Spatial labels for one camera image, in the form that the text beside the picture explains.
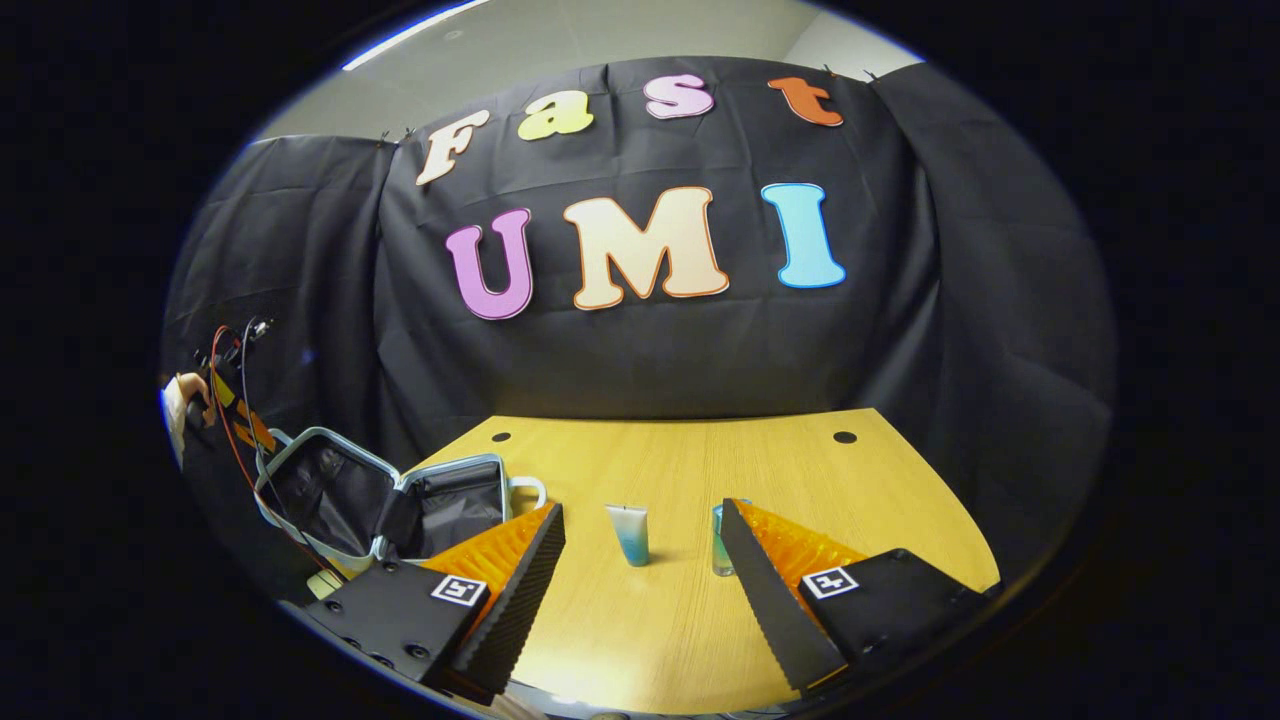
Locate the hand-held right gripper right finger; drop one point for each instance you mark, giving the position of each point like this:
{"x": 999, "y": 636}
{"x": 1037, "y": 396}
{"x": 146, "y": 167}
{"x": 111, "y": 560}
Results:
{"x": 775, "y": 610}

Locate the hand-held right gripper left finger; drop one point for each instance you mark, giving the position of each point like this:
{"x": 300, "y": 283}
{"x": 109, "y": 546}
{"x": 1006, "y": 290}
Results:
{"x": 520, "y": 600}

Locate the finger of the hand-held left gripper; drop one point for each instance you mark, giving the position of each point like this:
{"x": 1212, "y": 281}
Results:
{"x": 255, "y": 430}

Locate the small clear blue bottle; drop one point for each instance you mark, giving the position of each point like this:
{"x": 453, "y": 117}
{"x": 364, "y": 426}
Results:
{"x": 720, "y": 550}

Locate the light blue suitcase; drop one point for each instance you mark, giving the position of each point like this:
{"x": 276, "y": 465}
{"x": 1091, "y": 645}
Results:
{"x": 330, "y": 500}

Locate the white and blue cream tube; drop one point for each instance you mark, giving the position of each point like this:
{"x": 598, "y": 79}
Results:
{"x": 628, "y": 540}

